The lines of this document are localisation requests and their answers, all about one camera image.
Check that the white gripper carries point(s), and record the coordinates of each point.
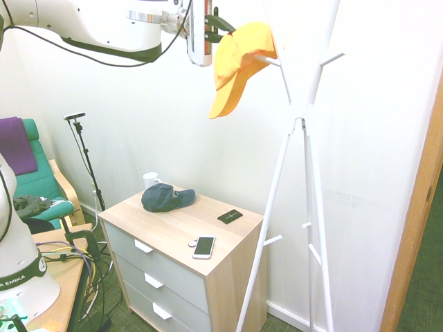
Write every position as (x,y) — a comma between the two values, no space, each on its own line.
(197,34)

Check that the yellow smiley baseball cap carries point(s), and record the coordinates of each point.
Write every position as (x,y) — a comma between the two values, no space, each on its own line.
(228,62)

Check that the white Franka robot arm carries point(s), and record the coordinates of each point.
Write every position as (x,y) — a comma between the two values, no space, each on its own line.
(104,24)

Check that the blue denim baseball cap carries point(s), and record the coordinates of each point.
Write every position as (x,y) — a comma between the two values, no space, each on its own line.
(162,200)

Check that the white coat rack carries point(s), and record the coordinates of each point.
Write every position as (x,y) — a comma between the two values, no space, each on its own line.
(297,110)

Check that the white mug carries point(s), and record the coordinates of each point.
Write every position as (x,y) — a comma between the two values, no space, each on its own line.
(149,179)

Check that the black tripod stand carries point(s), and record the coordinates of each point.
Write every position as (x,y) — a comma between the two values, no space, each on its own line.
(88,162)

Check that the black card wallet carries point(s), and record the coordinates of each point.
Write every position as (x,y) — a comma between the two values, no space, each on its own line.
(230,216)

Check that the small round coin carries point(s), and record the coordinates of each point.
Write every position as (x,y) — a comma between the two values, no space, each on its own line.
(191,244)

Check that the white smartphone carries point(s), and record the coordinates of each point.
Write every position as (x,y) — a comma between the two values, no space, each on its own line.
(204,246)

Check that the green wooden armchair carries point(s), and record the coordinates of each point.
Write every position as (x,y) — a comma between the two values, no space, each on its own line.
(45,180)

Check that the purple cloth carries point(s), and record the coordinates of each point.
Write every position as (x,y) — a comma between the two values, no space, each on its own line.
(14,145)

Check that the grey dresser drawer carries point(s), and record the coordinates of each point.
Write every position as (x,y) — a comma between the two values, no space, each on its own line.
(173,268)
(138,304)
(180,304)

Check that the wooden dresser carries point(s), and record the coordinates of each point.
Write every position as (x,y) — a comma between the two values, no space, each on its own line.
(228,276)

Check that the black C clamp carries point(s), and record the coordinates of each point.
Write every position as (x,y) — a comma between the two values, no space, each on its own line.
(90,242)

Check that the dark crumpled clothes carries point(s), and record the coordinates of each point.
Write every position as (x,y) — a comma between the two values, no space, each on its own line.
(31,205)

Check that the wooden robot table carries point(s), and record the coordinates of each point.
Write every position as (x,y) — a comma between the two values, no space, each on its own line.
(65,276)

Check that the orange sticky note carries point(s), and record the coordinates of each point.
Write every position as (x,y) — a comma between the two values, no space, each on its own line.
(54,326)

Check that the black stereo camera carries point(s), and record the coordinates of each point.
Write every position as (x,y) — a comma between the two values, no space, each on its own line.
(74,116)

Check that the white wall plug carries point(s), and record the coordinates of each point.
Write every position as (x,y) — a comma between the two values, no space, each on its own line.
(95,197)

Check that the wooden door frame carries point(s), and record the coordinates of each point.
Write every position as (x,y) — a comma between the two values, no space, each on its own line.
(415,224)

